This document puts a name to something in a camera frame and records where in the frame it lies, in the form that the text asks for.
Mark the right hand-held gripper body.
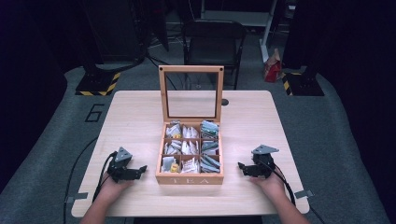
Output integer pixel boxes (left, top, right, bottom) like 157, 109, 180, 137
246, 144, 280, 179

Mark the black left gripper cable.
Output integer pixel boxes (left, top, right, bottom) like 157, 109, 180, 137
92, 150, 119, 203

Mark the stack of white tea bags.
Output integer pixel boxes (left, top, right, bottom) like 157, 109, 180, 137
182, 124, 200, 140
181, 140, 200, 156
180, 157, 201, 175
163, 139, 183, 156

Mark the person's right hand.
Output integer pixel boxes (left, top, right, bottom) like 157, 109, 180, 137
249, 169, 287, 202

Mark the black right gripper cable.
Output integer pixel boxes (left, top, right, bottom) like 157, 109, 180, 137
262, 160, 297, 207

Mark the stack of yellow label tea bags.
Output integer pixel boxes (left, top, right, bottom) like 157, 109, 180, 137
164, 121, 183, 140
161, 156, 181, 174

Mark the black floor cable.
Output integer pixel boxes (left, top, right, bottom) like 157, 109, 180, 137
63, 137, 99, 224

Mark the person's left hand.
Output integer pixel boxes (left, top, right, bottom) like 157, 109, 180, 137
98, 174, 135, 203

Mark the wooden tea box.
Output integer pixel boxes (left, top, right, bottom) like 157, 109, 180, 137
154, 64, 225, 186

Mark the white desk frame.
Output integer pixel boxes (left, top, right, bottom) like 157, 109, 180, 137
200, 0, 279, 63

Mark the black folding chair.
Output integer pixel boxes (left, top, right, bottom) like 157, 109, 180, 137
181, 19, 248, 91

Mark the red paper bag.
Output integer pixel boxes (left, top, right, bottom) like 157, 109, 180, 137
263, 48, 283, 84

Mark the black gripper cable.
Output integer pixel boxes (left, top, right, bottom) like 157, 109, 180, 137
92, 150, 119, 203
262, 160, 297, 207

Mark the stack of green tea bags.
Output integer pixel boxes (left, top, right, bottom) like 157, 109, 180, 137
201, 140, 220, 156
200, 119, 220, 140
200, 155, 222, 174

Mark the black stand striped base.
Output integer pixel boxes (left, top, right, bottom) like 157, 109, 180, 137
75, 0, 122, 97
281, 0, 325, 97

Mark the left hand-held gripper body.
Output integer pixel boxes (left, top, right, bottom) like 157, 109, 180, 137
106, 147, 142, 184

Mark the grey tape strip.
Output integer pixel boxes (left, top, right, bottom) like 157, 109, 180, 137
64, 192, 90, 204
293, 189, 315, 200

